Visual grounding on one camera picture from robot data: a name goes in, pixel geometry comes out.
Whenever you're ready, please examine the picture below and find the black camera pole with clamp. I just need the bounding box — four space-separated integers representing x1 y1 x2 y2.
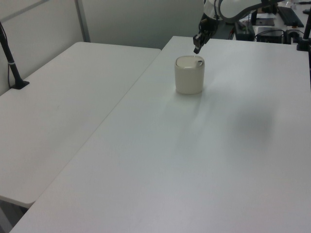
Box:
295 9 311 52
0 20 31 90

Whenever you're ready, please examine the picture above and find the flat black pad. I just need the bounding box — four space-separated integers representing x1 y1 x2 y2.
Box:
255 17 276 26

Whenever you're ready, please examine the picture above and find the black electronics box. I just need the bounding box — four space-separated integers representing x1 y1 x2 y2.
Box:
254 26 285 44

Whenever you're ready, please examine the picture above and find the black computer keyboard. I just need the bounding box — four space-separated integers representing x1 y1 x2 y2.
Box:
276 6 305 28

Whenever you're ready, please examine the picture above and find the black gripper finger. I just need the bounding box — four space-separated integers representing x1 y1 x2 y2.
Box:
200 31 211 46
192 33 203 55

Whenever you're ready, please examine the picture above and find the black box with green connector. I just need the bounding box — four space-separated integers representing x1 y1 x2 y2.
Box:
233 21 256 41

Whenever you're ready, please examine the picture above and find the cream lidded trash bin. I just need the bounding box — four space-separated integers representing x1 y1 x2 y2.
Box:
174 54 206 95

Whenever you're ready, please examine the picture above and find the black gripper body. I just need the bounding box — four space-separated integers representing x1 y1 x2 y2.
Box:
198 13 219 39

